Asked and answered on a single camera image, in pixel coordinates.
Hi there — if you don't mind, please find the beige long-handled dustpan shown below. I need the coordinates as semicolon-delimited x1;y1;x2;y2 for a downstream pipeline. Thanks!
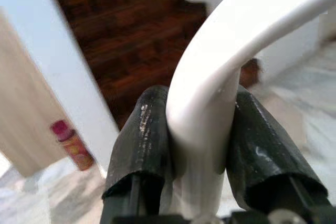
0;0;336;224

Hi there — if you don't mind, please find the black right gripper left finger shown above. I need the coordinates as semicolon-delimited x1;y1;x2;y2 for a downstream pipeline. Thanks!
101;85;176;224

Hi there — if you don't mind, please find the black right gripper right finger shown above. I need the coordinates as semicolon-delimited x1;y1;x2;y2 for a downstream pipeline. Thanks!
225;84;333;224

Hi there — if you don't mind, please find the dark wooden staircase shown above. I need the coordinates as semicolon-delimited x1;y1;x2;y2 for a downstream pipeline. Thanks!
43;0;265;132

